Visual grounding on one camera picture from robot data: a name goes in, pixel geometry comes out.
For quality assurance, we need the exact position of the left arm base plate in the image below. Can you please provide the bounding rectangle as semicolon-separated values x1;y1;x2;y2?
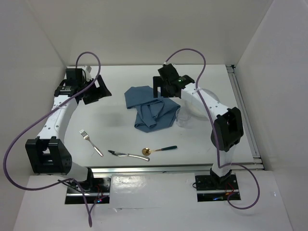
64;177;111;205

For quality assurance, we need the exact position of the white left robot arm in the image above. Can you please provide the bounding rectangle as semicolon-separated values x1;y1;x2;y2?
25;66;111;192

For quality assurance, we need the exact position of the gold spoon green handle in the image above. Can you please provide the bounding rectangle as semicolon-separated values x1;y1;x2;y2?
142;146;178;156

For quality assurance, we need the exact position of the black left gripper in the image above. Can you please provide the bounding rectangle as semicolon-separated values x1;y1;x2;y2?
78;75;111;105

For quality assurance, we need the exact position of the aluminium rail front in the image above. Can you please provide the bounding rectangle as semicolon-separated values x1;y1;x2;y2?
38;163;264;175

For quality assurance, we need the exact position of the aluminium rail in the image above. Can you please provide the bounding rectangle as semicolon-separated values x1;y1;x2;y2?
225;65;265;170
38;163;264;175

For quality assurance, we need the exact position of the aluminium rail right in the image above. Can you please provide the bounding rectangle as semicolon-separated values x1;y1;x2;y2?
225;65;265;170

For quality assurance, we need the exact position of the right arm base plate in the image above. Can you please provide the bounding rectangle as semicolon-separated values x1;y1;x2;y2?
192;174;241;202

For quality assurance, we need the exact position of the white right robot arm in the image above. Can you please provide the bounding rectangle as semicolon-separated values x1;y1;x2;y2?
153;64;244;189

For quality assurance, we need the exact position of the silver fork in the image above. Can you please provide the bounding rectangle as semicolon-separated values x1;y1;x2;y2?
79;129;104;157

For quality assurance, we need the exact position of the clear drinking glass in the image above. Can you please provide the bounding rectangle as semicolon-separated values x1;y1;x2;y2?
176;107;192;128

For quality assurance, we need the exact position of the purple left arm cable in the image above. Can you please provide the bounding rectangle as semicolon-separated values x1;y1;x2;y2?
2;51;106;228

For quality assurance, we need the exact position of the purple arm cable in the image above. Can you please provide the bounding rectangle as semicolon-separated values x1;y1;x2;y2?
165;48;261;210
2;51;106;228

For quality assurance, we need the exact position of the silver knife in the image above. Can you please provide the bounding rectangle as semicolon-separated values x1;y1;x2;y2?
108;150;150;162

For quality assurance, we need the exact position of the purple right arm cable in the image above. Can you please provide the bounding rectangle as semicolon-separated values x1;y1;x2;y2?
165;48;261;210

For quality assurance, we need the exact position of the white plate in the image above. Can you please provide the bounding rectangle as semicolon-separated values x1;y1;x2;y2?
184;88;220;121

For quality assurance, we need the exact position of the blue cloth placemat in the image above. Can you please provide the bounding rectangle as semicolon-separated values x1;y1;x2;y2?
124;86;180;133

